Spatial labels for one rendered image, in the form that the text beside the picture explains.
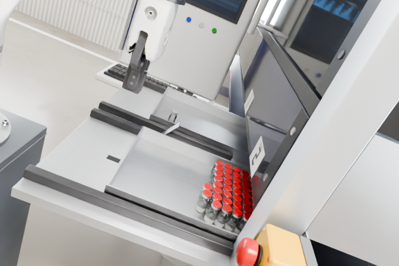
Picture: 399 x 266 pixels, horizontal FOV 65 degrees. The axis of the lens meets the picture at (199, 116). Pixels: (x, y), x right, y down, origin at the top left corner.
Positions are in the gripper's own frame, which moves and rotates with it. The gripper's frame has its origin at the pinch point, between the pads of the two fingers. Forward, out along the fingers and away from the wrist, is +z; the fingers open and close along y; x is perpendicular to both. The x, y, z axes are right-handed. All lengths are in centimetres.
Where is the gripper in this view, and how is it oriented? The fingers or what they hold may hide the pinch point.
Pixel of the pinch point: (134, 79)
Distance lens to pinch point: 56.9
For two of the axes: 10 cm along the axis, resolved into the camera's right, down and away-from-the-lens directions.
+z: -3.8, 8.4, 3.9
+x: -9.2, -3.8, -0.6
